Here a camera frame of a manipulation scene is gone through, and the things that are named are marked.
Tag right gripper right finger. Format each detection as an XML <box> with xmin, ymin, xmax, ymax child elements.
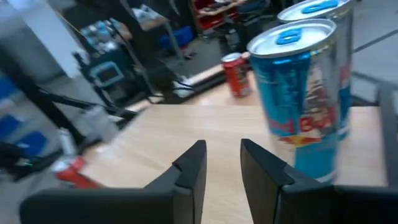
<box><xmin>239</xmin><ymin>138</ymin><xmax>398</xmax><ymax>224</ymax></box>

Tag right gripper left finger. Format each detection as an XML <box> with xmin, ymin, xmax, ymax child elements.
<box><xmin>19</xmin><ymin>139</ymin><xmax>208</xmax><ymax>224</ymax></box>

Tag blue silver energy drink can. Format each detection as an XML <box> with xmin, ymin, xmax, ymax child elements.
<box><xmin>276</xmin><ymin>0</ymin><xmax>356</xmax><ymax>141</ymax></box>
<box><xmin>246</xmin><ymin>18</ymin><xmax>343</xmax><ymax>185</ymax></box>

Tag red cola can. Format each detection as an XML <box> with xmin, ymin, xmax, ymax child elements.
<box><xmin>221</xmin><ymin>52</ymin><xmax>253</xmax><ymax>98</ymax></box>
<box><xmin>51</xmin><ymin>156</ymin><xmax>102</xmax><ymax>190</ymax></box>

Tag wooden shelf black metal legs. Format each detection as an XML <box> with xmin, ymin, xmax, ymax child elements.
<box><xmin>79</xmin><ymin>86</ymin><xmax>398</xmax><ymax>224</ymax></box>

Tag red shelf unit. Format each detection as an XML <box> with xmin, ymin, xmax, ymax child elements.
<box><xmin>190</xmin><ymin>0</ymin><xmax>240</xmax><ymax>32</ymax></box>

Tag blue-framed screen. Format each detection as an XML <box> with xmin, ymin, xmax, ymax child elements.
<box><xmin>88</xmin><ymin>60</ymin><xmax>125</xmax><ymax>88</ymax></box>

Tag blue crate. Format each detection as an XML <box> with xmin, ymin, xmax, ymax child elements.
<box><xmin>159</xmin><ymin>26</ymin><xmax>196</xmax><ymax>50</ymax></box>

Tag cluttered work desk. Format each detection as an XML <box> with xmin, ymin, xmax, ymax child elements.
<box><xmin>132</xmin><ymin>4</ymin><xmax>184</xmax><ymax>62</ymax></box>

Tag black aluminium table frame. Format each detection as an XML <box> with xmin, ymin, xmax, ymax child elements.
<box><xmin>146</xmin><ymin>73</ymin><xmax>228</xmax><ymax>105</ymax></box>

